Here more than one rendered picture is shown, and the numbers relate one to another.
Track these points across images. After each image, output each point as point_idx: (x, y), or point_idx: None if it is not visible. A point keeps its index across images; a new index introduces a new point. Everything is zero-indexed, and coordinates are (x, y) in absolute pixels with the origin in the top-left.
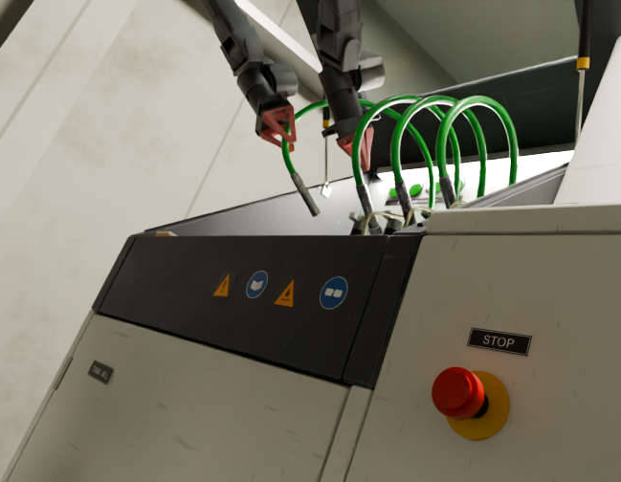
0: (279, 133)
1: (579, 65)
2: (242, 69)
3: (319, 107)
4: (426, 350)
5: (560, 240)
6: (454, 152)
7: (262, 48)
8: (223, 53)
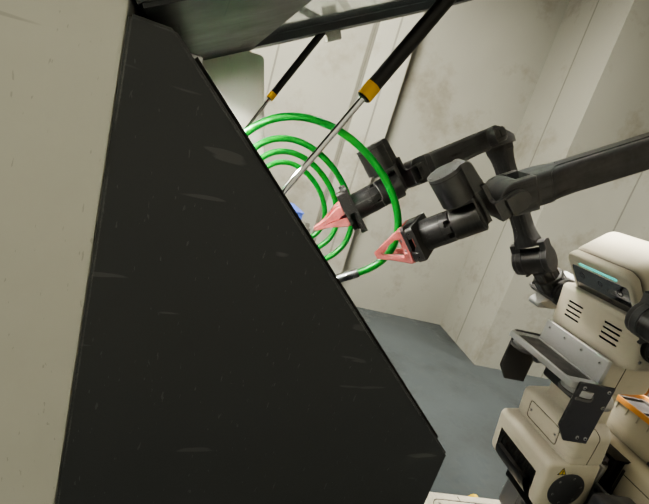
0: (397, 253)
1: (273, 99)
2: (490, 214)
3: (388, 193)
4: None
5: None
6: (259, 148)
7: (487, 181)
8: (530, 211)
